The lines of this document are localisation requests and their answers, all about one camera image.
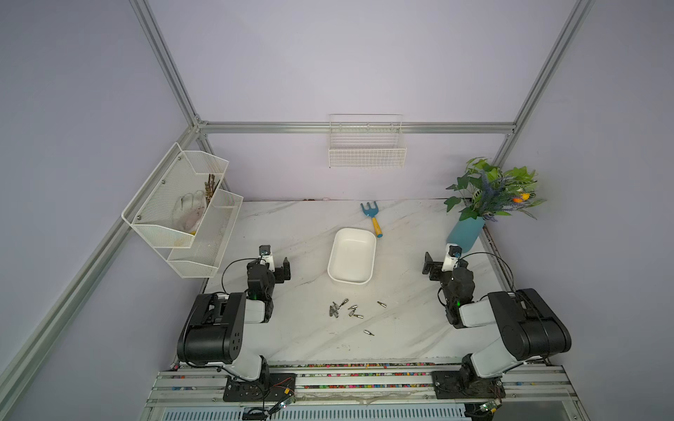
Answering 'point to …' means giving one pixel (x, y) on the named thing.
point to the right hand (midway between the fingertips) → (440, 256)
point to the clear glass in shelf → (188, 210)
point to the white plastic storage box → (352, 256)
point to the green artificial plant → (485, 192)
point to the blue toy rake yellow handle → (373, 212)
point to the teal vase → (466, 232)
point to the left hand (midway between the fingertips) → (272, 261)
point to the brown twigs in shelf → (210, 187)
